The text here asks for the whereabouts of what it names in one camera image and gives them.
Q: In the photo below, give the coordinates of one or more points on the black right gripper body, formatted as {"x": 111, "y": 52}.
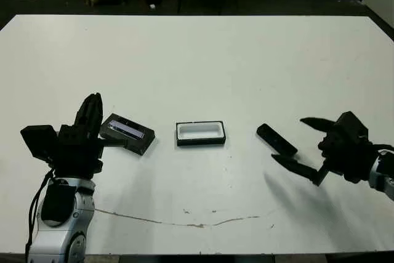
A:
{"x": 348, "y": 161}

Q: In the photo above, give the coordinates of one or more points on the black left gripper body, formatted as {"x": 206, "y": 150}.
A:
{"x": 77, "y": 158}

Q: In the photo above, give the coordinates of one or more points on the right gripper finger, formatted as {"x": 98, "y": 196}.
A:
{"x": 295, "y": 166}
{"x": 320, "y": 125}

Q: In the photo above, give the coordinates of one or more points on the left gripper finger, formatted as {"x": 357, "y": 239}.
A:
{"x": 96, "y": 115}
{"x": 82, "y": 115}

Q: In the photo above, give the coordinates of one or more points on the black phone-like camera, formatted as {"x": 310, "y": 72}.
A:
{"x": 274, "y": 138}

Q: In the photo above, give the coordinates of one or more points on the black box lid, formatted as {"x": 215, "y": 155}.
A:
{"x": 144, "y": 143}

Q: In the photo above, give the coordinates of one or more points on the black box with white insert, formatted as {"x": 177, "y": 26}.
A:
{"x": 200, "y": 130}

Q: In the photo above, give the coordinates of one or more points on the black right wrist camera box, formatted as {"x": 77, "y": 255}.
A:
{"x": 351, "y": 124}

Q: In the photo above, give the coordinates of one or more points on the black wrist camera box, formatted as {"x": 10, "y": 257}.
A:
{"x": 351, "y": 124}
{"x": 38, "y": 143}

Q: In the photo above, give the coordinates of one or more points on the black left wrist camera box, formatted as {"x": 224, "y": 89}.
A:
{"x": 38, "y": 143}

